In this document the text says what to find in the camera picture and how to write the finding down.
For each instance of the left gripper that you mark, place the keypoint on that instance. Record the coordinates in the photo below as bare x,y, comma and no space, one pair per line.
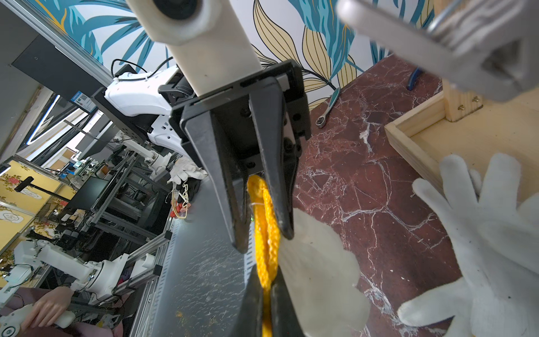
220,130

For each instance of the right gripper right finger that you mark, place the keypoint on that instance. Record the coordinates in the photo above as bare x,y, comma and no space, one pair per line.
284,320

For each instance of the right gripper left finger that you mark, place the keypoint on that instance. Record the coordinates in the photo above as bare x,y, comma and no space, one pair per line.
249,319

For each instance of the white glove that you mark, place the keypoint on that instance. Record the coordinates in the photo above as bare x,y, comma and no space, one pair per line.
495,241
320,275

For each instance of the light blue clip hanger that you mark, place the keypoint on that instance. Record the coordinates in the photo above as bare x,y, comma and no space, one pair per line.
489,47

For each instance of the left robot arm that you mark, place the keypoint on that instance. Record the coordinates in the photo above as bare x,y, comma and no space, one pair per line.
142,104

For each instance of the person hand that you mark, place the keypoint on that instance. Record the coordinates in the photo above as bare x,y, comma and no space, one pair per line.
48,308

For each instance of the wooden hanging rack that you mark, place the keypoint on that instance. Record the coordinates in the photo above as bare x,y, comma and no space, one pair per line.
466,124

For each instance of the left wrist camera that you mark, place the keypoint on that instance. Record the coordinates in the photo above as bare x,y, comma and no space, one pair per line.
205,38

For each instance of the blue handled pliers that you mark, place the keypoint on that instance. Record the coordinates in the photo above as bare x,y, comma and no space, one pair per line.
413,78

